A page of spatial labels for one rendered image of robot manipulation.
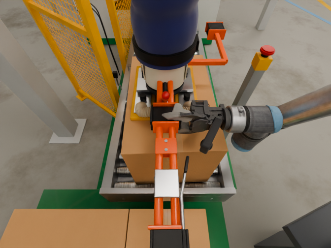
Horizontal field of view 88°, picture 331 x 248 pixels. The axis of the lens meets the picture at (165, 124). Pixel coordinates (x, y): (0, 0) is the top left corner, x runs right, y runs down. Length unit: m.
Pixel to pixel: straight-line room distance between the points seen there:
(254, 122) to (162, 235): 0.40
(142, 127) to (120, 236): 0.56
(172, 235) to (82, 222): 0.71
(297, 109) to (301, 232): 0.49
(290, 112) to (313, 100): 0.08
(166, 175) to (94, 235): 0.66
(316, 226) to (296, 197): 0.94
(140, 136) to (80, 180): 1.15
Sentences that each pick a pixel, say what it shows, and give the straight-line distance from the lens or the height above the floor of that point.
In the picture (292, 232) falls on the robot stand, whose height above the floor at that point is 0.75.
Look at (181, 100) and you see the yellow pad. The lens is 0.76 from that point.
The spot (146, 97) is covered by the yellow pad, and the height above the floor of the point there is 0.99.
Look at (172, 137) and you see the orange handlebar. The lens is 0.52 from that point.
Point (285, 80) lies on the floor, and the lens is 2.80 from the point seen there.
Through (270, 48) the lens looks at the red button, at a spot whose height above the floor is 1.04.
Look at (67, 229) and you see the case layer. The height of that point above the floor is 0.54.
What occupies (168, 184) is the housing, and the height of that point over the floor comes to 1.09.
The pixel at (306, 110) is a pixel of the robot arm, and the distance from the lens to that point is 0.68.
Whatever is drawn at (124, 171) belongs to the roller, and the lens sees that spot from 1.07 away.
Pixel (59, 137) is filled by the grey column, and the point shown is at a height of 0.01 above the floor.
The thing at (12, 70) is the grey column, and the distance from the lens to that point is 1.47.
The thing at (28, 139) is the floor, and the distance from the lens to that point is 2.24.
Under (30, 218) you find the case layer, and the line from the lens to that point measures 1.20.
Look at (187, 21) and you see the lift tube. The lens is 0.57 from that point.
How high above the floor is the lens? 1.53
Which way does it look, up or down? 56 degrees down
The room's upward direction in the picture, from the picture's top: straight up
